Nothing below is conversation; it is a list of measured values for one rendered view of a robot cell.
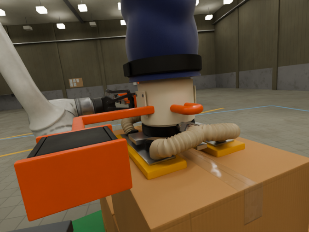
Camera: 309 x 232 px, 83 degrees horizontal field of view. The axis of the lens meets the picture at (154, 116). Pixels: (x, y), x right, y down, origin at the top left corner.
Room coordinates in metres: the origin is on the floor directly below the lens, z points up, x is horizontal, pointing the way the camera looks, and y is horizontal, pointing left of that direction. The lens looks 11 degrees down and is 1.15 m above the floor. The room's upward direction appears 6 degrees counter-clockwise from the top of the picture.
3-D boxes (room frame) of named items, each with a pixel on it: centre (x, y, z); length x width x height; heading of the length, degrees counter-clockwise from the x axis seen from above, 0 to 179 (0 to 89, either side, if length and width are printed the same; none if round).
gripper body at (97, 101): (0.72, 0.20, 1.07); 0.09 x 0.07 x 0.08; 116
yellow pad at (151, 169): (0.52, 0.05, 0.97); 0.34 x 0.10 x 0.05; 23
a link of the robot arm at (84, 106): (0.69, 0.27, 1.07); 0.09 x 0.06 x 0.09; 26
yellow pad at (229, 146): (0.59, -0.13, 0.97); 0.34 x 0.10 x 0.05; 23
